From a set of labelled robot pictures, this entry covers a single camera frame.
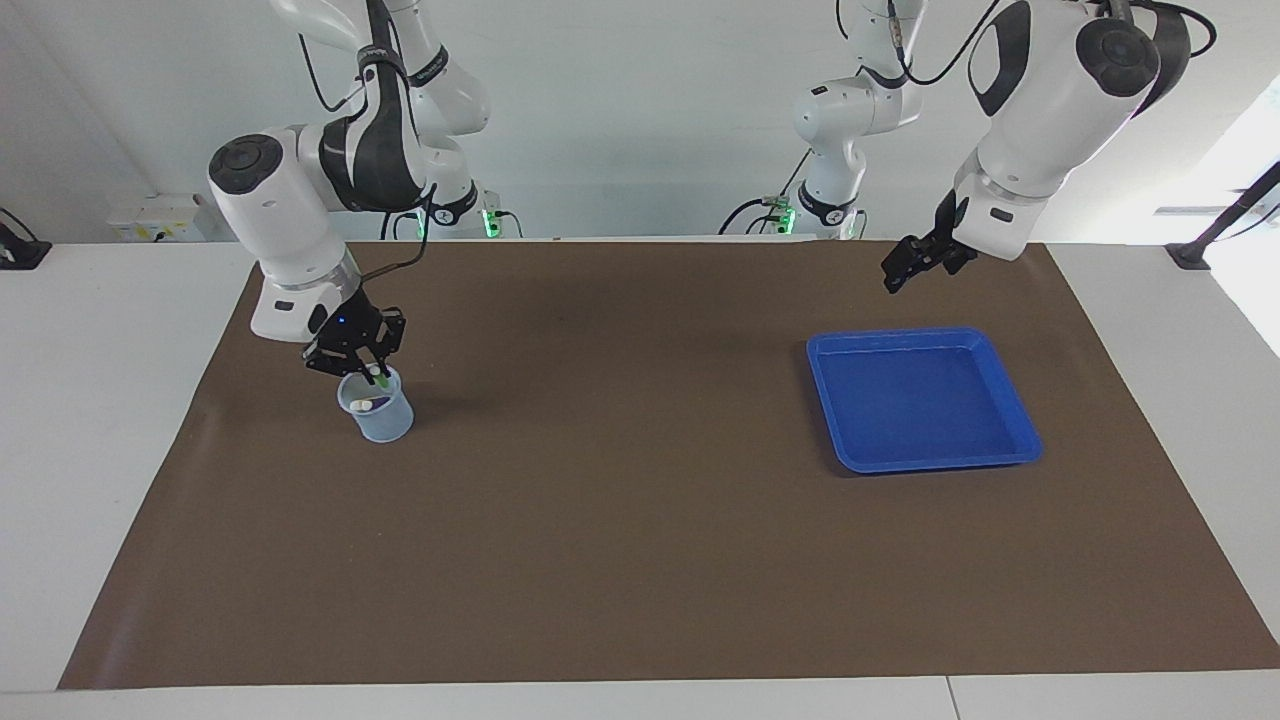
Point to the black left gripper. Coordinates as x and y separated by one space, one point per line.
950 240

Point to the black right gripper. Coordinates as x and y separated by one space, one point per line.
348 330

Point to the green pen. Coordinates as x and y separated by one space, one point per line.
380 376

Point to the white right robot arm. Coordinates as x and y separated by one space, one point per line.
290 220

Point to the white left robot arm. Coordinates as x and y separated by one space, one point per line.
1050 110

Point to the translucent plastic cup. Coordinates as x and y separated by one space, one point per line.
385 425

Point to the blue plastic tray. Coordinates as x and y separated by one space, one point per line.
920 400

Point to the brown table mat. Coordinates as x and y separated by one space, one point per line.
620 520

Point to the white wall outlet box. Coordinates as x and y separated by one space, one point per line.
150 220

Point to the black camera stand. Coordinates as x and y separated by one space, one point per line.
1190 252

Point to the black clamp mount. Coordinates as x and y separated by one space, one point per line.
20 252

